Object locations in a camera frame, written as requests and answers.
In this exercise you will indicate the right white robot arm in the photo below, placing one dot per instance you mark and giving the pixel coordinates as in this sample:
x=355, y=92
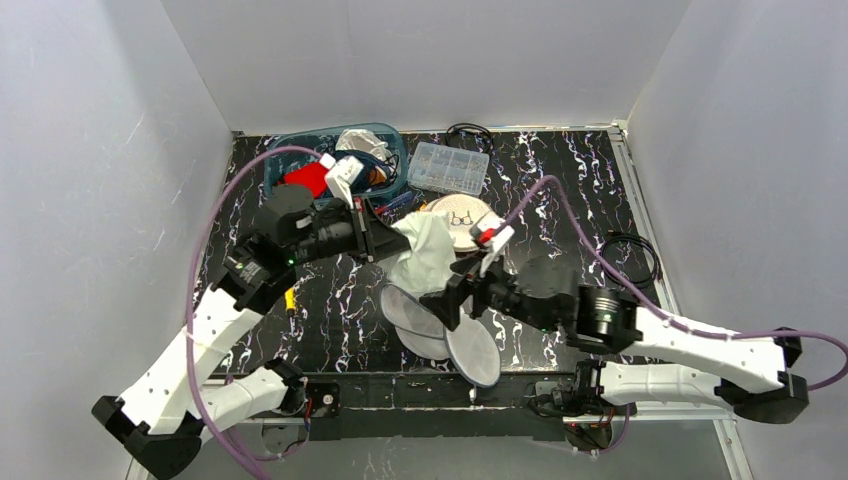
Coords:
x=636, y=357

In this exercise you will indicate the orange black bra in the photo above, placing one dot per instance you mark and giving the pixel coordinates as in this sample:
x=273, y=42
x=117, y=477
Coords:
x=376, y=176

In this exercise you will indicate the teal plastic bin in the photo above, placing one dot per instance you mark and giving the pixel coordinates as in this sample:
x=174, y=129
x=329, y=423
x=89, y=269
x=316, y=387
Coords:
x=324, y=141

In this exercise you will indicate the white cloth in bin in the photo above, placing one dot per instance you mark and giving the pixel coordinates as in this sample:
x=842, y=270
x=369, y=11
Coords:
x=363, y=140

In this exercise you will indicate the small yellow tool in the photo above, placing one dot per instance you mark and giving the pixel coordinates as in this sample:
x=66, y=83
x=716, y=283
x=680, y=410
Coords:
x=290, y=303

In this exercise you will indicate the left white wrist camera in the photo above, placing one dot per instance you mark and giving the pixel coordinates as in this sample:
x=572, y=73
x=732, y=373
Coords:
x=340, y=175

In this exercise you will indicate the dark blue lace bra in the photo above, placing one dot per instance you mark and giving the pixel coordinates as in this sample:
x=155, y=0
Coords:
x=361, y=184

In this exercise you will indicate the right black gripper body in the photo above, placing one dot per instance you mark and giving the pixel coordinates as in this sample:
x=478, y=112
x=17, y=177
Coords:
x=473, y=285

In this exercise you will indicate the red bra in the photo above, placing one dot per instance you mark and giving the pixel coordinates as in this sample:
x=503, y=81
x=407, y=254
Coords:
x=311, y=176

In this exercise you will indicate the clear plastic screw box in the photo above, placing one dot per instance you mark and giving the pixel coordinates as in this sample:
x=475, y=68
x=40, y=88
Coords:
x=448, y=170

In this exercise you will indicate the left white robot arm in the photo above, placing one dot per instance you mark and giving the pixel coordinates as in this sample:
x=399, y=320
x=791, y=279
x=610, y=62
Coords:
x=163, y=419

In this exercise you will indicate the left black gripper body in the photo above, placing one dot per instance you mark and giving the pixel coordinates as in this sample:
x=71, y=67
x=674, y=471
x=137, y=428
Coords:
x=362, y=232

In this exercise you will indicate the pale cream bra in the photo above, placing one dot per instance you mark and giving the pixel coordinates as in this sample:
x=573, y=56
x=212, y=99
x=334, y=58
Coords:
x=425, y=267

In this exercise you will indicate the red blue screwdriver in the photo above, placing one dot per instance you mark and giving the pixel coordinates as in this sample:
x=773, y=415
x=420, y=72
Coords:
x=397, y=202

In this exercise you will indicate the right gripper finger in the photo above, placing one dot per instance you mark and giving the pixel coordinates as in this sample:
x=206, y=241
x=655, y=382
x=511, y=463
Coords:
x=447, y=304
x=467, y=265

